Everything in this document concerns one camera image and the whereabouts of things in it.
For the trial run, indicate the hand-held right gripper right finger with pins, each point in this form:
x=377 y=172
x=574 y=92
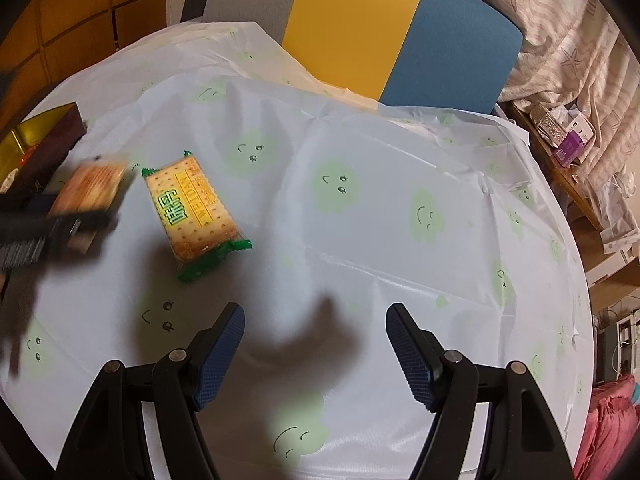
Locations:
x=410 y=355

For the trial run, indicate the wooden side table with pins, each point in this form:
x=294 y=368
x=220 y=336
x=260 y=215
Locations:
x=575 y=185

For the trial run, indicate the yellow cracker packet green ends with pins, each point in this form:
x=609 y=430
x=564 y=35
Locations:
x=192 y=210

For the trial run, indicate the white patterned plastic sheet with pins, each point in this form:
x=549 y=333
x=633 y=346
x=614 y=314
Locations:
x=617 y=220

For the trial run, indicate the brown pastry clear packet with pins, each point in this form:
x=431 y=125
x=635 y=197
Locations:
x=90 y=185

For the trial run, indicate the white cabinet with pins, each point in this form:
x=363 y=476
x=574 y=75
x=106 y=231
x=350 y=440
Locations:
x=615 y=350

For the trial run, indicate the silver tissue box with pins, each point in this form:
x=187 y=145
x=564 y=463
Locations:
x=547 y=127

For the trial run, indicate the grey yellow blue chair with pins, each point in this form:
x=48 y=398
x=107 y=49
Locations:
x=350 y=25

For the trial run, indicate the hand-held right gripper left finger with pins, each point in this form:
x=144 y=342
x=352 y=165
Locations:
x=220 y=355

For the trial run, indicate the small white box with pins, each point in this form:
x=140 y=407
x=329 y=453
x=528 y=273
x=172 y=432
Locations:
x=584 y=127

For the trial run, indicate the pink fuzzy cloth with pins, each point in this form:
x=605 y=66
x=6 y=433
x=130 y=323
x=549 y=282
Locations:
x=610 y=425

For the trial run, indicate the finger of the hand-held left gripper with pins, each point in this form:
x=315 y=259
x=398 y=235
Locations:
x=50 y=225
x=42 y=203

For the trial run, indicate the pink starfish patterned bedding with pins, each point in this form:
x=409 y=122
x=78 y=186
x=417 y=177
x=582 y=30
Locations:
x=565 y=35

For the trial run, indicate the dark red gold gift box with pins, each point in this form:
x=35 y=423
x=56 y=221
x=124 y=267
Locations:
x=50 y=150

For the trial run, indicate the small purple box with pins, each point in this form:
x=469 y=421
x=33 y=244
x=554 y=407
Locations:
x=570 y=150

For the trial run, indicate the orange wooden panelled wardrobe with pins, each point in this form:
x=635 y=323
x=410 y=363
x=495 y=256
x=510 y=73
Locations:
x=75 y=10

